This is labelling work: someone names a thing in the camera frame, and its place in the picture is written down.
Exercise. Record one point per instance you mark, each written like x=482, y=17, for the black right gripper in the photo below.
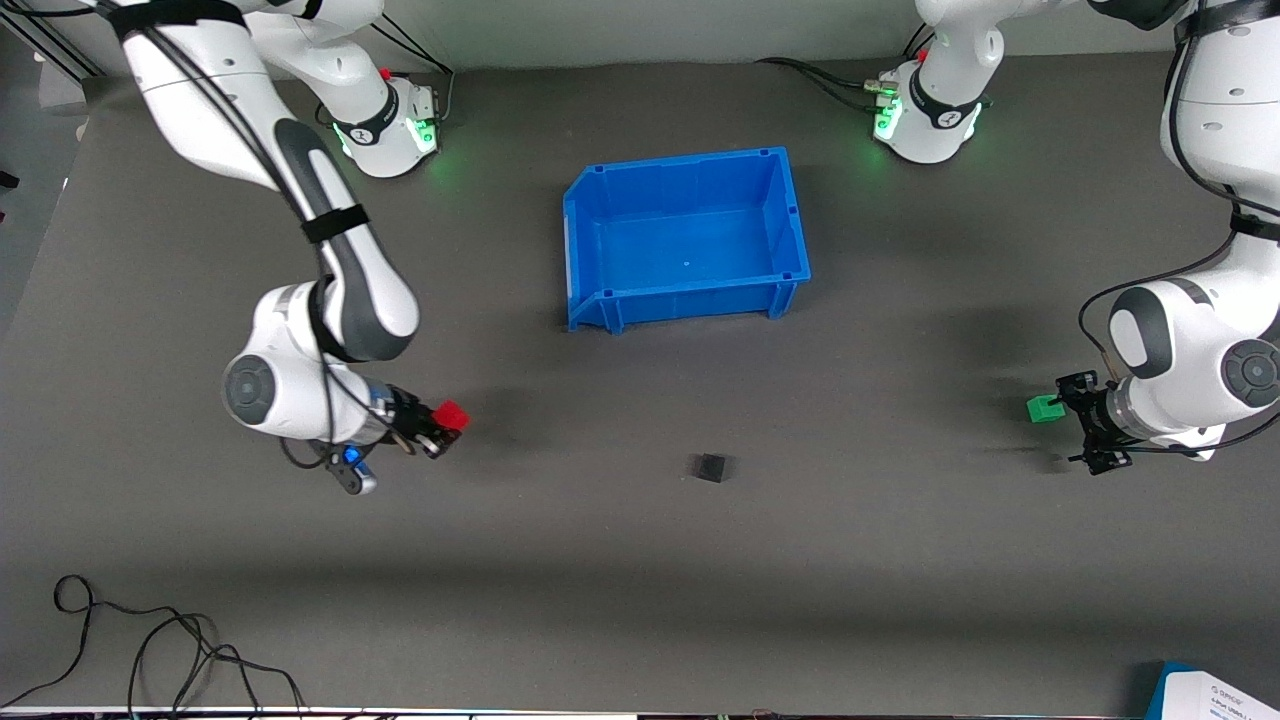
x=408, y=410

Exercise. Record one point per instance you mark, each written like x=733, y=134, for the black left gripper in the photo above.
x=1087, y=409

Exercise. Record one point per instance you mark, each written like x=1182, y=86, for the small red cube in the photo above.
x=453, y=414

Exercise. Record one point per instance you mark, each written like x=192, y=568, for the small green cube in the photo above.
x=1043, y=408

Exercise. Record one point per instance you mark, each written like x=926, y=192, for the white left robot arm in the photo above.
x=1210, y=100

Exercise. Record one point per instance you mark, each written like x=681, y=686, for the small black cube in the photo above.
x=710, y=468

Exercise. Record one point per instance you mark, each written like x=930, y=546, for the dark grey table mat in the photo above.
x=600, y=580

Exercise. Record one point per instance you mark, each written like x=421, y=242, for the white and blue paper box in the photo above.
x=1220, y=700

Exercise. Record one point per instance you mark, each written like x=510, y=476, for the blue plastic storage bin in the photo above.
x=690, y=240

